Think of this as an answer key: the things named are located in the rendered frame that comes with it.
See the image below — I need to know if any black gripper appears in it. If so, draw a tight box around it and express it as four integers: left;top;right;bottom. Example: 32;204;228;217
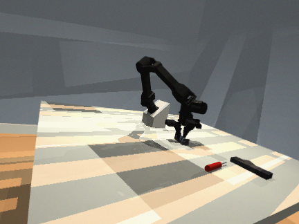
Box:
165;110;202;140

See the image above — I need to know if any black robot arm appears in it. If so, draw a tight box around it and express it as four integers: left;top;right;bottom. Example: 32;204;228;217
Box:
136;56;207;129

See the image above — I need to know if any red-handled screwdriver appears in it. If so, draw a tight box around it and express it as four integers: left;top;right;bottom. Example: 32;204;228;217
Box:
204;162;227;171

